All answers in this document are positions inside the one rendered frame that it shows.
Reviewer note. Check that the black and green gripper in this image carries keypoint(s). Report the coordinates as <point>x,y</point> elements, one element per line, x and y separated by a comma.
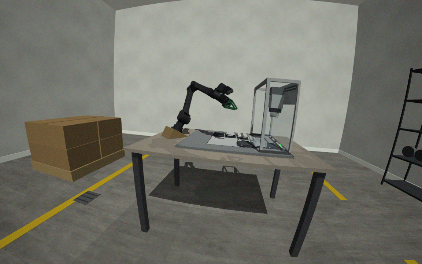
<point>227,103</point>

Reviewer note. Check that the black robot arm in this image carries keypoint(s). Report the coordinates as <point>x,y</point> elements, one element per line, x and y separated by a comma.
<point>183,116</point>

